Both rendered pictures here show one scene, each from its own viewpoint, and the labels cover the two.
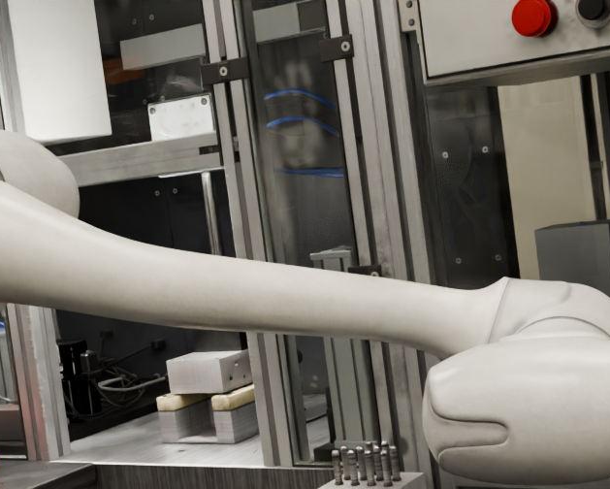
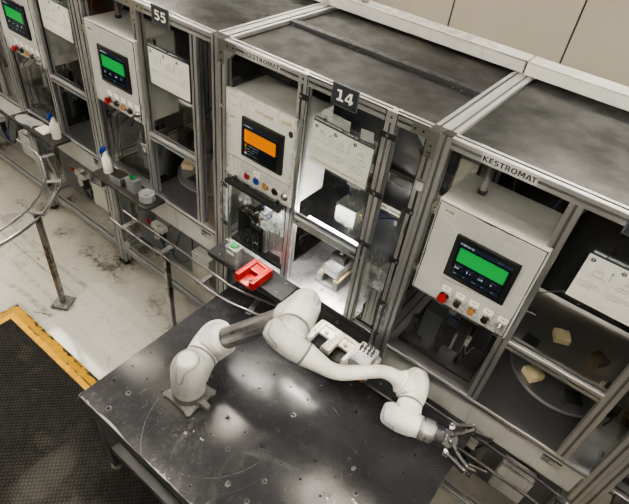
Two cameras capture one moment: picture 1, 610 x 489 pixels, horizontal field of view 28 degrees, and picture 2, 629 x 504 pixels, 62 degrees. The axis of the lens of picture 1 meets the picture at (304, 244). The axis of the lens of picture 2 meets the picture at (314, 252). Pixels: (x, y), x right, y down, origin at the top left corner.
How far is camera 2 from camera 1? 1.65 m
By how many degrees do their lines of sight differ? 38
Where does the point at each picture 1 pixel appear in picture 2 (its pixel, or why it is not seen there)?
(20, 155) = (312, 317)
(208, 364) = (334, 272)
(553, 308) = (413, 391)
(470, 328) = (396, 385)
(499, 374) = (396, 420)
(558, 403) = (404, 430)
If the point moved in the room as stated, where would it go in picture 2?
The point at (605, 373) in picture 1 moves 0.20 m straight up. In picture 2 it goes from (414, 428) to (427, 399)
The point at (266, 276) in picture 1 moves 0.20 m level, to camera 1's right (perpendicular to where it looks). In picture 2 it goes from (360, 374) to (410, 381)
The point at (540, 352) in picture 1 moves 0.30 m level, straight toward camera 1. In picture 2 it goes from (405, 419) to (392, 495)
